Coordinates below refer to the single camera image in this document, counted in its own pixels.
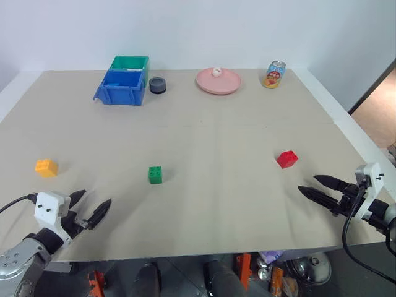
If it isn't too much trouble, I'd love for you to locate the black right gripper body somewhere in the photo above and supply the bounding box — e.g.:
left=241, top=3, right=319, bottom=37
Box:
left=330, top=182, right=369, bottom=218

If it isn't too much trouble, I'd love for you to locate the orange metal stand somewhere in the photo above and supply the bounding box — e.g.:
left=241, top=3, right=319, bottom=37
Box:
left=236, top=252, right=253, bottom=292

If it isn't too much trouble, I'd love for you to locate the orange toy brick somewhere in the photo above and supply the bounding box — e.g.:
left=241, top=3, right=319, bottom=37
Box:
left=34, top=158, right=59, bottom=179

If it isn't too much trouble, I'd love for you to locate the pink round plate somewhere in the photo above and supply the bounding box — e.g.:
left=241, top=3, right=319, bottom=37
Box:
left=195, top=67, right=242, bottom=96

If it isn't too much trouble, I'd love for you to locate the beige table cloth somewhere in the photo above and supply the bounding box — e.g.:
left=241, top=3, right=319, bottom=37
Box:
left=0, top=68, right=396, bottom=264

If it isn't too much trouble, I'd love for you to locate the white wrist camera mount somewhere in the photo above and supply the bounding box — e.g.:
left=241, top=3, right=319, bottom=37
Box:
left=33, top=191, right=75, bottom=248
left=355, top=162, right=386, bottom=223

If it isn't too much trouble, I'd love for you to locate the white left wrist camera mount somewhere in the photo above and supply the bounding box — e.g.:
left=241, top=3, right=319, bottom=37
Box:
left=33, top=191, right=75, bottom=248

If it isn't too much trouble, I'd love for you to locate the printed drink can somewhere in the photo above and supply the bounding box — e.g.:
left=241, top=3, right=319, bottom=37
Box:
left=262, top=61, right=286, bottom=90

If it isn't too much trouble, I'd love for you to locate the green toy brick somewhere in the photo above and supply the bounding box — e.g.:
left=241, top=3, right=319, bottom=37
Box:
left=148, top=165, right=164, bottom=185

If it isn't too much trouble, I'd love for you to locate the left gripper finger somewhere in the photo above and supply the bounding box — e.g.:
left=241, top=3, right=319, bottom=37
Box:
left=87, top=198, right=112, bottom=230
left=69, top=189, right=86, bottom=212

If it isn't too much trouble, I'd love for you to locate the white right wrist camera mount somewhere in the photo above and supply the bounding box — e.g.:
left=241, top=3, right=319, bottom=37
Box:
left=355, top=162, right=386, bottom=223

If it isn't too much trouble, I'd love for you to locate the purple plastic bag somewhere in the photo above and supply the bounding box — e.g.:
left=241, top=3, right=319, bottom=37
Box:
left=258, top=250, right=283, bottom=264

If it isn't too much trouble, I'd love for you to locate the round silver black device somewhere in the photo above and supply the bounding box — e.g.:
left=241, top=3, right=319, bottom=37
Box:
left=289, top=252, right=332, bottom=286

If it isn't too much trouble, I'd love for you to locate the red toy brick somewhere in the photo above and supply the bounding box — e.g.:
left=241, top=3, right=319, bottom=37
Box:
left=276, top=150, right=299, bottom=169

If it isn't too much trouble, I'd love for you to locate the dark door frame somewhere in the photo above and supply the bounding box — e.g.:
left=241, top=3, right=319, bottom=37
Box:
left=348, top=58, right=396, bottom=114

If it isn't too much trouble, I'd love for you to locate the blue plastic storage bin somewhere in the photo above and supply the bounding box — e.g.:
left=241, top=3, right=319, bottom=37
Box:
left=92, top=69, right=146, bottom=107

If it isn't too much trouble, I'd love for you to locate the dark grey round container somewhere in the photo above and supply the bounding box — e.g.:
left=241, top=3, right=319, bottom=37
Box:
left=148, top=77, right=167, bottom=95

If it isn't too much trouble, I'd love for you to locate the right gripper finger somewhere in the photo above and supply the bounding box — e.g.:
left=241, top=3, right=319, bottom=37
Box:
left=313, top=174, right=349, bottom=191
left=297, top=185, right=340, bottom=210

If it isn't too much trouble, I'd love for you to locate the orange snack packet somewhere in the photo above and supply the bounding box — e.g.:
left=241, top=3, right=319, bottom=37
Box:
left=269, top=267, right=300, bottom=295

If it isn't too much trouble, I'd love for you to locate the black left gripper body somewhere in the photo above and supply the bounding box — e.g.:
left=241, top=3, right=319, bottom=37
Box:
left=59, top=209, right=90, bottom=241

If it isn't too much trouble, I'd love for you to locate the dark rounded shape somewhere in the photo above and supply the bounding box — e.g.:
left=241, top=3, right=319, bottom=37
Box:
left=202, top=259, right=246, bottom=297

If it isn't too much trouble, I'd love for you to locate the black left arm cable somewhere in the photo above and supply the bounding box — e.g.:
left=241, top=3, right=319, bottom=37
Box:
left=0, top=193, right=38, bottom=215

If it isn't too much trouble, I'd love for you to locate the green plastic storage bin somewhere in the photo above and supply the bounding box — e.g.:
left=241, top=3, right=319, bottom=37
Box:
left=110, top=55, right=152, bottom=88

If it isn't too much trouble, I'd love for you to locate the orange metal bracket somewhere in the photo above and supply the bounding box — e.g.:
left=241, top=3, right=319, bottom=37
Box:
left=86, top=270, right=106, bottom=291

